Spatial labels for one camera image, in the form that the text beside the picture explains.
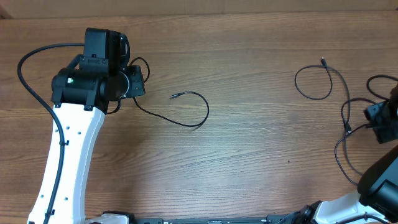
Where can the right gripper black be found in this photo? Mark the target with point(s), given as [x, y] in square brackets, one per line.
[388, 134]

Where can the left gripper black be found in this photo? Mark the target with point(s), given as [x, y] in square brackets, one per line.
[138, 88]

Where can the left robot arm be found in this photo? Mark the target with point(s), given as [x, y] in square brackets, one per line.
[81, 93]

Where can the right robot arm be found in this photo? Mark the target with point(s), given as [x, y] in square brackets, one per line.
[375, 199]

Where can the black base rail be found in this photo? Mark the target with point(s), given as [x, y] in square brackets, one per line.
[111, 217]

